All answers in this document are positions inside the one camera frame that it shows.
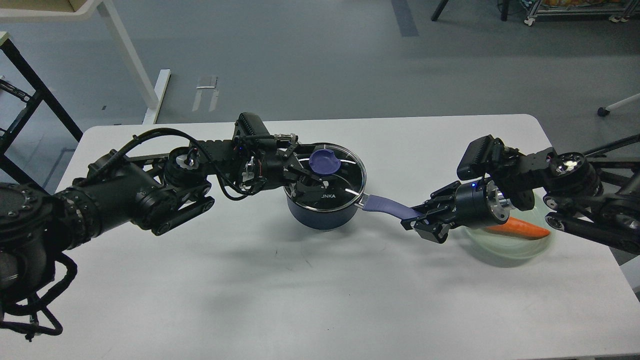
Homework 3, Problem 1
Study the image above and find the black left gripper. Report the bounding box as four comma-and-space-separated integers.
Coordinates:
238, 137, 330, 204

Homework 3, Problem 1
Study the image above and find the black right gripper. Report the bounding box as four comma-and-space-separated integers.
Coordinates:
400, 180, 514, 244

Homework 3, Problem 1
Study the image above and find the glass pot lid blue knob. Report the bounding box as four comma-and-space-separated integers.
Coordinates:
283, 143, 368, 213

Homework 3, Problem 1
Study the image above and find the dark blue saucepan with handle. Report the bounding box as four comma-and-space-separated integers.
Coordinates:
284, 145, 426, 231

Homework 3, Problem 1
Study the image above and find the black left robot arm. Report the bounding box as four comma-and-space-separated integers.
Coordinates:
0, 128, 329, 341

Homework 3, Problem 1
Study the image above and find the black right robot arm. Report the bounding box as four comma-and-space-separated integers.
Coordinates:
400, 135, 639, 255

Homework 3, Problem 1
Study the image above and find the pale green glass plate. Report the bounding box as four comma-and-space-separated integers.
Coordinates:
462, 193, 556, 261

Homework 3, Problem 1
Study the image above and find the orange toy carrot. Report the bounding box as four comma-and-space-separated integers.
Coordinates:
483, 217, 551, 240

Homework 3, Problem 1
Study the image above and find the white chair base leg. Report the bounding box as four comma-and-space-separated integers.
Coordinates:
596, 93, 640, 117

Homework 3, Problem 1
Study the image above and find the black metal rack left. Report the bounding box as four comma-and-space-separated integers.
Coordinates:
0, 31, 83, 192

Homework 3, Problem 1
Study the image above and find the metal wheeled cart background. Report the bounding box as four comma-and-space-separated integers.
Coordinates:
517, 0, 639, 27

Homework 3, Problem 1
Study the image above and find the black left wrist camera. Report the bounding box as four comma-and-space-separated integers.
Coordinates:
233, 112, 271, 138

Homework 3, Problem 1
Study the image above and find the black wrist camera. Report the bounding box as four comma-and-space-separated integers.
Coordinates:
233, 112, 271, 138
456, 134, 505, 181

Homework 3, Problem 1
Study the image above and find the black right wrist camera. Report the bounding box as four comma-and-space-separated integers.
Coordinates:
456, 134, 505, 181

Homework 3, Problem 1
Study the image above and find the white desk frame background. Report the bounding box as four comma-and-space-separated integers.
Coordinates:
1, 0, 172, 128

